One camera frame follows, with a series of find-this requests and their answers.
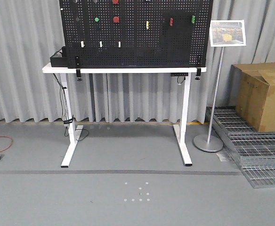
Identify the green toggle switch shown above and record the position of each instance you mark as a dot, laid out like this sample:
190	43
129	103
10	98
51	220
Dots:
193	19

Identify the brown cardboard box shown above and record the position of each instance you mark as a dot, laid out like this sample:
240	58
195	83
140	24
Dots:
256	99

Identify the metal floor grating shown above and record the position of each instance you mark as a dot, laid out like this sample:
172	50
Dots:
252	151

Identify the black perforated pegboard panel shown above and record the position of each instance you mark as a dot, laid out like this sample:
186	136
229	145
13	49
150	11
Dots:
182	45

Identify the black box on desk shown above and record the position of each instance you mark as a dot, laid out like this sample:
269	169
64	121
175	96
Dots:
59	58

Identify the sign stand with photo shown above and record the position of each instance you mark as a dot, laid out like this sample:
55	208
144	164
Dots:
223	33

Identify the right black clamp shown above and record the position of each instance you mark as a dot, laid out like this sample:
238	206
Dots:
198	73

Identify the white standing desk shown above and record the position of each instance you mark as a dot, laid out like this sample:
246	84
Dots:
75	131

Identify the grey curtain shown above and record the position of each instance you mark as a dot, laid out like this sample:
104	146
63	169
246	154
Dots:
31	31

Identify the black clamp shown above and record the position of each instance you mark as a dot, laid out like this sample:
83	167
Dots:
78	68
198	73

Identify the left black clamp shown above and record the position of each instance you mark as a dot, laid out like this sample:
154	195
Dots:
78	68

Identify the desk control panel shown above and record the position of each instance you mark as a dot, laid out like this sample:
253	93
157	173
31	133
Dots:
179	74

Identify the lower red round button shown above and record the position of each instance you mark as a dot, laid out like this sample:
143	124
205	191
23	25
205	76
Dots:
116	19

